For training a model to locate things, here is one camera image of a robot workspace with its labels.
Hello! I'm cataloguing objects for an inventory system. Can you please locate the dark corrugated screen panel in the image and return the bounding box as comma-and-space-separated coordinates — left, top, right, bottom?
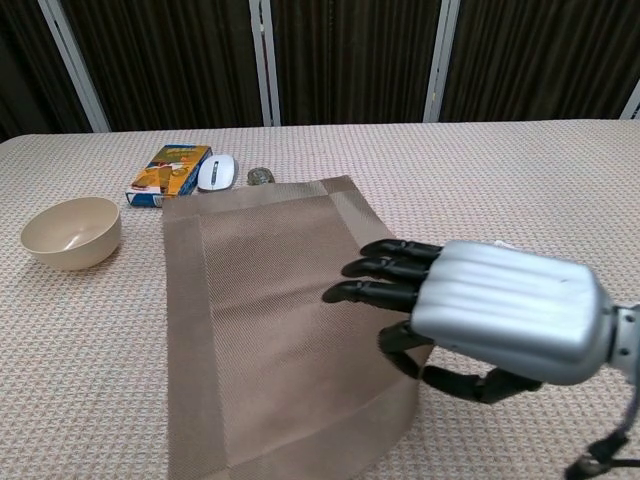
269, 0, 445, 127
59, 0, 266, 134
0, 0, 96, 144
438, 0, 640, 124

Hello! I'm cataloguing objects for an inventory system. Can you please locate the bronze woven placemat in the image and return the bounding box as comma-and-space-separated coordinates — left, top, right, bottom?
161, 174, 434, 480

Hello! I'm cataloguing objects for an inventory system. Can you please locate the white screen frame post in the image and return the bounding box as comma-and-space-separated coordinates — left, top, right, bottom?
248, 0, 282, 127
422, 0, 460, 124
37, 0, 112, 134
618, 79, 640, 121

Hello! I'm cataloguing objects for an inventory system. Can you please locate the blue orange snack box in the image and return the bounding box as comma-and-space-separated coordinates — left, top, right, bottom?
124, 144, 214, 210

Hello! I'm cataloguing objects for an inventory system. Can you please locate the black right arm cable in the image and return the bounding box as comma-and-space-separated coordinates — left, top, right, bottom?
564, 384, 640, 480

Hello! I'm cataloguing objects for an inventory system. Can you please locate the beige woven tablecloth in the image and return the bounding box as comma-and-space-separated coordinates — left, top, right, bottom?
0, 117, 640, 480

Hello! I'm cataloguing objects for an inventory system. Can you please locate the pale pink beige bowl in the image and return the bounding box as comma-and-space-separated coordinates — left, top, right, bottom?
19, 196, 123, 272

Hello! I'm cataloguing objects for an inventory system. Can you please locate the white computer mouse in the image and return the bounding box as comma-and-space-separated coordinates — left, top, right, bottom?
196, 153, 237, 193

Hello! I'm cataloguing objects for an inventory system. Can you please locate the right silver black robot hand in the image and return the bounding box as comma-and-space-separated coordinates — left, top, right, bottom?
322, 237, 617, 406

